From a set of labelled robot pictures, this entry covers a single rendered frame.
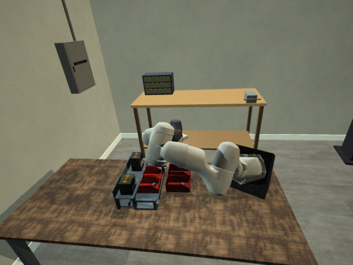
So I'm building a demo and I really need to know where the red bin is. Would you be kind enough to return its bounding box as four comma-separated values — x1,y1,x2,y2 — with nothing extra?
165,175,190,193
143,167,163,181
168,164,191,179
137,176,161,193

